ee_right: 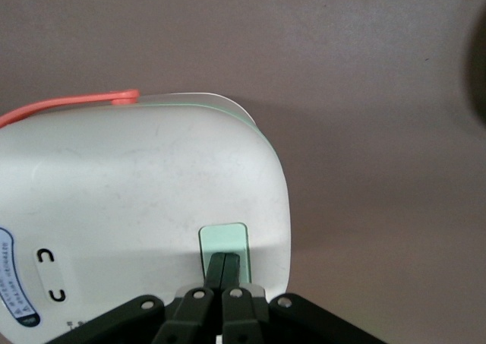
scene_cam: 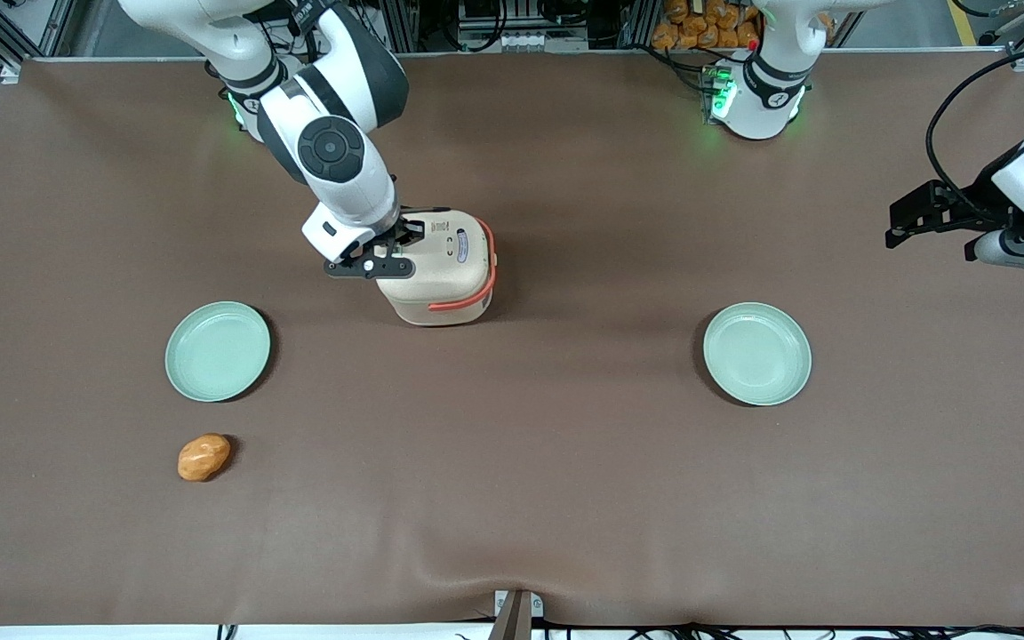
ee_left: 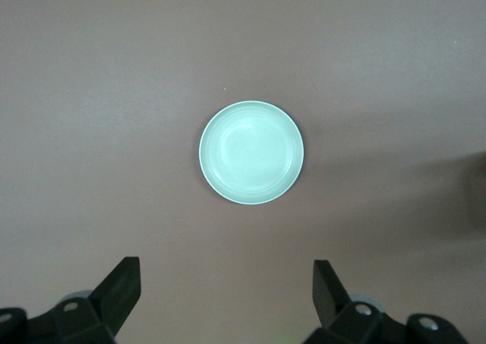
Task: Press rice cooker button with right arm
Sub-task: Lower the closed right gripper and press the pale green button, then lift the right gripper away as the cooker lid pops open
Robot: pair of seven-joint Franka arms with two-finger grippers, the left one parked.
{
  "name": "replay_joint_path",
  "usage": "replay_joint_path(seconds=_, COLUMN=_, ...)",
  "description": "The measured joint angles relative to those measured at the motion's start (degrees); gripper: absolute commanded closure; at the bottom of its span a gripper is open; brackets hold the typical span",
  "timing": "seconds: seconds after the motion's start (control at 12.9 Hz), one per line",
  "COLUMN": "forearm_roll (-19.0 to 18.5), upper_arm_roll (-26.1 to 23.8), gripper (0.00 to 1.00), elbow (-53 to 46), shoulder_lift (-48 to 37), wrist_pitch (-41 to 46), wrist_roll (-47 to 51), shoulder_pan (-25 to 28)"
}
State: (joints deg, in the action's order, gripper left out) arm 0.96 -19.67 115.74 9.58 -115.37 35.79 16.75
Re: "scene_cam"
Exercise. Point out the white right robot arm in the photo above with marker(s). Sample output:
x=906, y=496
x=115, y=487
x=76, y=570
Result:
x=343, y=169

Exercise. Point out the black electronics box with connectors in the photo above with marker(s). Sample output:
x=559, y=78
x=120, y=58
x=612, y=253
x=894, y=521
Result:
x=521, y=27

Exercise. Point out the brown table mat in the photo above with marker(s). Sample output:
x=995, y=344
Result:
x=565, y=462

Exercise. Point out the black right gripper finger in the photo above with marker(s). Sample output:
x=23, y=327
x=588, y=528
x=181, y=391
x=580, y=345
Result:
x=389, y=249
x=412, y=231

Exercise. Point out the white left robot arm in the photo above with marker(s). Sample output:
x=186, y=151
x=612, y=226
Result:
x=765, y=93

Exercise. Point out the orange bread roll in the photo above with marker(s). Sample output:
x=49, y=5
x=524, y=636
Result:
x=204, y=457

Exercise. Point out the bag of orange bread rolls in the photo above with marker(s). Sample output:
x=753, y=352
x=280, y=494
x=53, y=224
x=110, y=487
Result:
x=699, y=27

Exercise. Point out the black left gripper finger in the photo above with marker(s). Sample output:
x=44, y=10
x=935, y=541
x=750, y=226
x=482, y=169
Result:
x=925, y=197
x=939, y=228

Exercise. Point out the light green round plate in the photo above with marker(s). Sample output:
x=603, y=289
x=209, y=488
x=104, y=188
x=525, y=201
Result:
x=217, y=352
x=756, y=354

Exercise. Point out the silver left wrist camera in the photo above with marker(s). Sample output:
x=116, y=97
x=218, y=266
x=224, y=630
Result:
x=1023, y=252

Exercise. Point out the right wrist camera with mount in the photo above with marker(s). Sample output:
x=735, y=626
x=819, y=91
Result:
x=388, y=267

